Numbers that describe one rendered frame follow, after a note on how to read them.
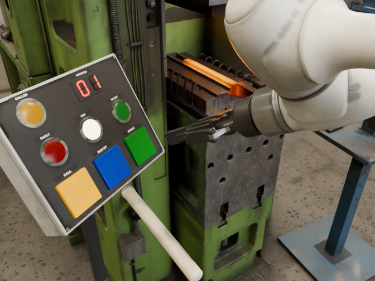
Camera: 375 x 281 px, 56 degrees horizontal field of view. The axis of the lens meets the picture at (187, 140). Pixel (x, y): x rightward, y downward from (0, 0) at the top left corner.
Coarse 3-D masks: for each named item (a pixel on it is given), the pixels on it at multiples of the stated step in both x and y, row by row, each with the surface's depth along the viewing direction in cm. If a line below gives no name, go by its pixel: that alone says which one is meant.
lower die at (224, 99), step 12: (168, 60) 142; (168, 72) 134; (180, 72) 131; (192, 72) 131; (228, 72) 130; (168, 84) 131; (180, 84) 124; (204, 84) 122; (216, 84) 122; (180, 96) 126; (204, 96) 115; (216, 96) 115; (228, 96) 118; (204, 108) 115; (216, 108) 117; (228, 108) 120
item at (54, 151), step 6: (48, 144) 68; (54, 144) 68; (60, 144) 70; (48, 150) 67; (54, 150) 68; (60, 150) 69; (48, 156) 67; (54, 156) 68; (60, 156) 69; (54, 162) 68
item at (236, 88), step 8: (192, 64) 133; (200, 64) 133; (208, 72) 126; (216, 72) 126; (224, 80) 120; (232, 80) 120; (232, 88) 116; (240, 88) 115; (248, 88) 112; (240, 96) 116
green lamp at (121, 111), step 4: (116, 104) 82; (120, 104) 83; (124, 104) 84; (116, 108) 82; (120, 108) 82; (124, 108) 84; (116, 112) 82; (120, 112) 82; (124, 112) 83; (128, 112) 84; (120, 116) 82; (124, 116) 83; (128, 116) 84
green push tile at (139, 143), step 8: (144, 128) 87; (128, 136) 83; (136, 136) 84; (144, 136) 86; (128, 144) 82; (136, 144) 84; (144, 144) 86; (152, 144) 88; (136, 152) 83; (144, 152) 85; (152, 152) 87; (136, 160) 83; (144, 160) 85
